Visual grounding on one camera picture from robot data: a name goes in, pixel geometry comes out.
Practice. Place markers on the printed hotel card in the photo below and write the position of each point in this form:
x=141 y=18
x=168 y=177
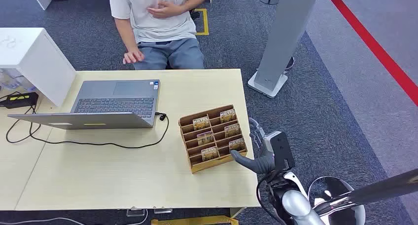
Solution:
x=205 y=137
x=201 y=123
x=232 y=130
x=227 y=115
x=210 y=153
x=237 y=144

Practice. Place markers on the clear water bottles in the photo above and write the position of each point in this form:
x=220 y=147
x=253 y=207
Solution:
x=13 y=79

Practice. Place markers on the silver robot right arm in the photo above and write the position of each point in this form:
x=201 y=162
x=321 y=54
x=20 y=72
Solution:
x=298 y=205

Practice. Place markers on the clear table clamp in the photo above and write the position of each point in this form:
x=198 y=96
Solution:
x=163 y=211
x=135 y=212

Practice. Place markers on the grey kiosk stand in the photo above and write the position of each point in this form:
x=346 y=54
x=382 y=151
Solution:
x=284 y=37

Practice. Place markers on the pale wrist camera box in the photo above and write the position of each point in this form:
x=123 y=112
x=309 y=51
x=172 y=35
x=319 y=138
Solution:
x=281 y=148

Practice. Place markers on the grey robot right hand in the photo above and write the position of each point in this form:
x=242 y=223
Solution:
x=258 y=164

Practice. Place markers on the grey open laptop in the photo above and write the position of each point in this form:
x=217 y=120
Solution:
x=114 y=96

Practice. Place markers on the person's hand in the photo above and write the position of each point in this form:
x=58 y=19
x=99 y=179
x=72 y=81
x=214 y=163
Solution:
x=165 y=10
x=133 y=56

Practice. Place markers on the black power adapter yellow label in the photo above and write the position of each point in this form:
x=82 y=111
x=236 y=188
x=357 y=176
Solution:
x=20 y=100

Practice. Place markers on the white box cabinet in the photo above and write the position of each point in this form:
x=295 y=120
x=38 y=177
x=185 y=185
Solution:
x=32 y=56

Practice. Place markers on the dark metal pole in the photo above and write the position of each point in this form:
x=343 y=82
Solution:
x=375 y=191

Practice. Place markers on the wooden card holder rack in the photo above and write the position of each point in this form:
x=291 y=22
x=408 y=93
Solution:
x=209 y=164

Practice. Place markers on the person's left forearm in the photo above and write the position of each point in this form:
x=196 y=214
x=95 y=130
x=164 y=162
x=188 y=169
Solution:
x=196 y=2

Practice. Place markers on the person's right hand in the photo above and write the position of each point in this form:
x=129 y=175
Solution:
x=133 y=56

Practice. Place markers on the person's left hand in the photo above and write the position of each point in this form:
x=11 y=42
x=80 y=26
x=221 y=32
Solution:
x=165 y=10

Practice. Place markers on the person's right forearm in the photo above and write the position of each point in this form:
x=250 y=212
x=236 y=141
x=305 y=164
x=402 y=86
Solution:
x=125 y=32

